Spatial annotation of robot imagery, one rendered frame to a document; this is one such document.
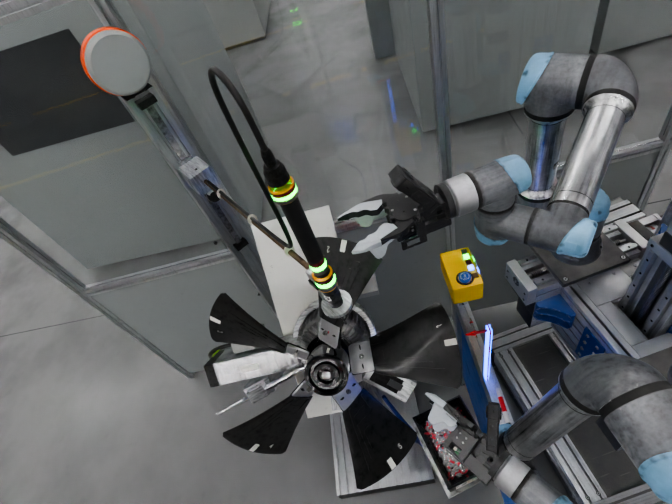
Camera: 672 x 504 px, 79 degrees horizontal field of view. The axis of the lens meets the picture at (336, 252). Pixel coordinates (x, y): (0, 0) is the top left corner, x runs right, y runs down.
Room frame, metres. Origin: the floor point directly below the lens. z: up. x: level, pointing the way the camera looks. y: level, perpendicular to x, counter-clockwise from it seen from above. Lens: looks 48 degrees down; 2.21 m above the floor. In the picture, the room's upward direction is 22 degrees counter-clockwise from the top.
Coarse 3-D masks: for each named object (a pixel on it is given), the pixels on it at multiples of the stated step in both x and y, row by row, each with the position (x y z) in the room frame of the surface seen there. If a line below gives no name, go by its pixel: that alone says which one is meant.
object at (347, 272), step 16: (320, 240) 0.78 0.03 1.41; (336, 240) 0.75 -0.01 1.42; (336, 256) 0.72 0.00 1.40; (352, 256) 0.69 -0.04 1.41; (368, 256) 0.66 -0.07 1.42; (336, 272) 0.69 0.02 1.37; (352, 272) 0.66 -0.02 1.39; (368, 272) 0.63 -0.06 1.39; (352, 288) 0.63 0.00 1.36; (320, 304) 0.67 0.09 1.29; (352, 304) 0.60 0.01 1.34; (336, 320) 0.59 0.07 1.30
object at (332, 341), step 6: (324, 324) 0.63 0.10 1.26; (330, 324) 0.61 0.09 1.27; (324, 330) 0.61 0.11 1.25; (330, 330) 0.60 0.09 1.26; (336, 330) 0.58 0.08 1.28; (318, 336) 0.62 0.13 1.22; (324, 336) 0.60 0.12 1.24; (330, 336) 0.59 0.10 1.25; (336, 336) 0.57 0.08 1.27; (330, 342) 0.57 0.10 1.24; (336, 342) 0.56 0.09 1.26
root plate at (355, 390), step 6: (354, 378) 0.52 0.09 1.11; (348, 384) 0.50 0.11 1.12; (342, 390) 0.49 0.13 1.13; (354, 390) 0.49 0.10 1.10; (360, 390) 0.49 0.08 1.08; (336, 396) 0.47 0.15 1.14; (342, 396) 0.47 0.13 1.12; (348, 396) 0.47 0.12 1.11; (354, 396) 0.47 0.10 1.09; (342, 402) 0.46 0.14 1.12; (348, 402) 0.46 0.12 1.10; (342, 408) 0.45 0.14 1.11
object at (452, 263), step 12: (456, 252) 0.82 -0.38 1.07; (468, 252) 0.80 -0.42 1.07; (444, 264) 0.79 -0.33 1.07; (456, 264) 0.77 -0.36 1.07; (444, 276) 0.79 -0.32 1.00; (456, 276) 0.73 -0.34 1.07; (480, 276) 0.70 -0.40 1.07; (456, 288) 0.69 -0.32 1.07; (468, 288) 0.68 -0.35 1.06; (480, 288) 0.67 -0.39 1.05; (456, 300) 0.68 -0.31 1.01; (468, 300) 0.68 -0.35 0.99
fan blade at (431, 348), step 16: (432, 304) 0.58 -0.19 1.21; (416, 320) 0.56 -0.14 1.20; (432, 320) 0.54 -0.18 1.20; (448, 320) 0.53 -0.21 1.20; (384, 336) 0.56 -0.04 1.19; (400, 336) 0.54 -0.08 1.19; (416, 336) 0.52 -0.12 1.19; (432, 336) 0.50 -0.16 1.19; (448, 336) 0.49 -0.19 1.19; (384, 352) 0.51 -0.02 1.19; (400, 352) 0.50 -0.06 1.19; (416, 352) 0.48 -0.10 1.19; (432, 352) 0.47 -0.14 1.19; (448, 352) 0.45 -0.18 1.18; (384, 368) 0.47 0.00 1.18; (400, 368) 0.46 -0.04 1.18; (416, 368) 0.45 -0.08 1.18; (432, 368) 0.43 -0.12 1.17; (448, 368) 0.42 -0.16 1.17; (448, 384) 0.39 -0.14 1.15
